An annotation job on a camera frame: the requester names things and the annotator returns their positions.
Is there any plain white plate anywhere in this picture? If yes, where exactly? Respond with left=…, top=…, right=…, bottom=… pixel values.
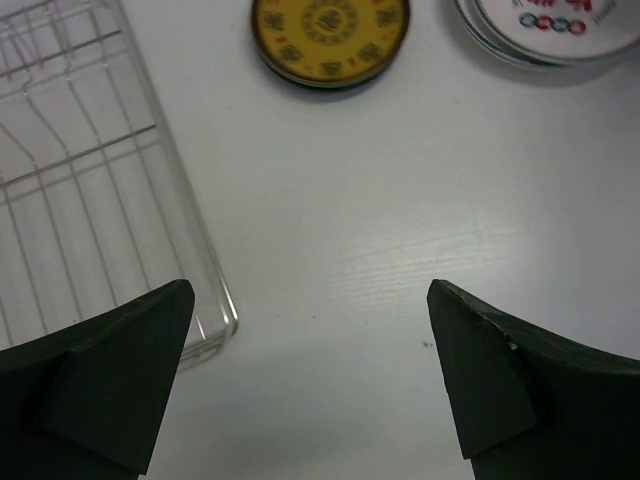
left=453, top=1, right=639, bottom=71

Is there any large white plate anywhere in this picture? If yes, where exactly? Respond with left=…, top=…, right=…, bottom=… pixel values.
left=474, top=0, right=639, bottom=63

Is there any metal wire dish rack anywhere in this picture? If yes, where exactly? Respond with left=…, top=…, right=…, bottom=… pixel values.
left=1, top=1, right=238, bottom=369

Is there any yellow plate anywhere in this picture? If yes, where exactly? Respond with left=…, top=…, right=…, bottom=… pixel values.
left=250, top=0, right=411, bottom=90

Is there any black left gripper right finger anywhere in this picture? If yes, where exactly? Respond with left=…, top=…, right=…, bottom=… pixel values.
left=427, top=280, right=639, bottom=479

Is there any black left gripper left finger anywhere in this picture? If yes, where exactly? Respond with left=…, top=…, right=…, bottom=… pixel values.
left=1, top=279, right=194, bottom=479

